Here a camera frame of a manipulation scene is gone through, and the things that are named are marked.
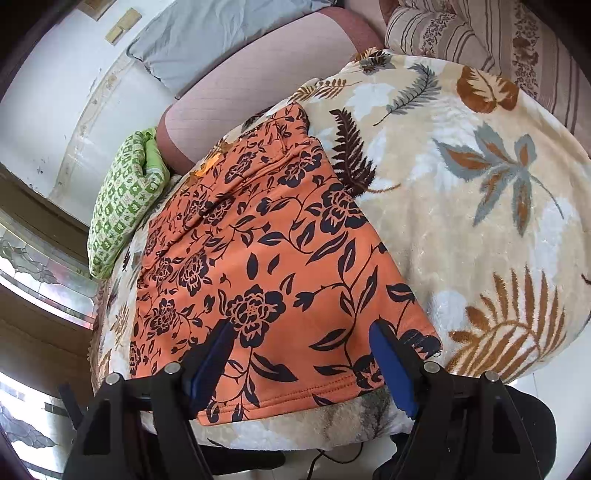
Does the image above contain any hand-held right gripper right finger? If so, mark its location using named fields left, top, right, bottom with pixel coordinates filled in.
left=368, top=318, right=543, bottom=480

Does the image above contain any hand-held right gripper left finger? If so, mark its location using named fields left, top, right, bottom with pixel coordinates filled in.
left=62, top=318, right=236, bottom=480

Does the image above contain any orange floral garment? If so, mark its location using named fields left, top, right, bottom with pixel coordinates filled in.
left=129, top=104, right=443, bottom=424

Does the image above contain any beige leaf-print blanket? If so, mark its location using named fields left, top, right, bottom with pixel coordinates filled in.
left=90, top=48, right=591, bottom=455

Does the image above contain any green patterned pillow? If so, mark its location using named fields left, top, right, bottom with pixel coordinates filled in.
left=88, top=129, right=171, bottom=280

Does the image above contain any wooden door with patterned glass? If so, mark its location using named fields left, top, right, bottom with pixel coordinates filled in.
left=0, top=161, right=100, bottom=480

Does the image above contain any pink quilted bed sheet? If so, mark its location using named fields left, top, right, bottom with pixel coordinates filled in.
left=156, top=0, right=386, bottom=174

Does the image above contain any grey pillow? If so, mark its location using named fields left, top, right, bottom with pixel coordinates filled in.
left=127, top=0, right=335, bottom=100

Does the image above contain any striped floral pillow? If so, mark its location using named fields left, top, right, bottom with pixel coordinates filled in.
left=385, top=6, right=504, bottom=77

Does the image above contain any striped beige pillow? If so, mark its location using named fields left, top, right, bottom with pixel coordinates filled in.
left=397, top=0, right=591, bottom=138

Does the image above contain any black cable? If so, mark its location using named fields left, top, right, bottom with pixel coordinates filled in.
left=308, top=440, right=368, bottom=466

